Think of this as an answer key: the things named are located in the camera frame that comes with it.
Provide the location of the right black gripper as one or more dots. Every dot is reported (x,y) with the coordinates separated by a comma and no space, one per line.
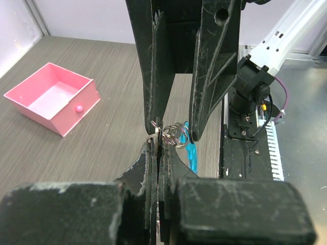
(167,35)

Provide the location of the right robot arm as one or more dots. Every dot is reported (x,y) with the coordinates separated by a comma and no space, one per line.
(265,60)

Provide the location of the pink open drawer box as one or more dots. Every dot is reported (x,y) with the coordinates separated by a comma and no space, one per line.
(55,97)

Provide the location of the white slotted cable duct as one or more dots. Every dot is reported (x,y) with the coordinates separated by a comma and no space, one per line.
(270,153)

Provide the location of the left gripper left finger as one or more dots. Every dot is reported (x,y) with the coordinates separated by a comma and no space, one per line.
(139,213)

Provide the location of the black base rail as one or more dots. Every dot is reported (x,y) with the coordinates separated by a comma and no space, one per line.
(244,152)

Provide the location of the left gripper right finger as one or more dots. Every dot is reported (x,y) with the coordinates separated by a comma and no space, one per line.
(171,168)

